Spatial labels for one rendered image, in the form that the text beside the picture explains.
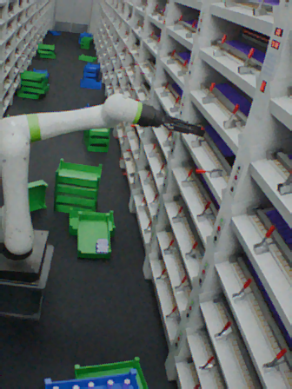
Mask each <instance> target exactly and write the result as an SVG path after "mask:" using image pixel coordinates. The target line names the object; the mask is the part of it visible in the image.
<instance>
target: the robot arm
mask: <svg viewBox="0 0 292 389"><path fill-rule="evenodd" d="M120 122H130V123H134V124H136V125H139V126H140V128H139V129H142V127H144V128H145V127H146V128H147V127H149V126H151V127H154V128H158V127H159V126H160V125H163V126H164V127H165V128H168V129H169V130H175V131H178V132H179V133H182V134H185V135H188V134H191V135H197V136H201V137H203V136H204V134H205V130H202V127H198V126H195V125H194V124H192V123H189V121H184V120H182V119H179V118H176V117H174V116H170V115H166V114H164V113H163V112H162V111H161V110H159V109H155V107H154V106H152V105H151V103H150V104H145V103H142V102H137V101H135V100H132V99H130V98H128V97H127V96H125V95H121V94H114V95H112V96H110V97H109V98H108V99H107V100H106V102H105V104H103V105H99V106H95V107H90V108H86V109H79V110H75V111H67V112H52V113H44V114H30V115H19V116H12V117H5V118H4V119H2V120H0V172H1V177H2V183H3V198H4V206H3V207H2V208H1V210H0V219H1V229H2V234H0V254H1V253H3V256H4V257H5V258H7V259H10V260H25V259H27V258H29V257H30V255H31V254H32V251H33V246H34V243H35V235H34V231H33V227H32V222H31V217H30V203H29V185H28V176H29V158H30V143H32V142H39V141H42V140H46V139H50V138H51V137H53V136H56V135H63V134H67V133H71V132H77V131H84V130H91V129H101V128H114V127H116V126H117V125H118V124H119V123H120Z"/></svg>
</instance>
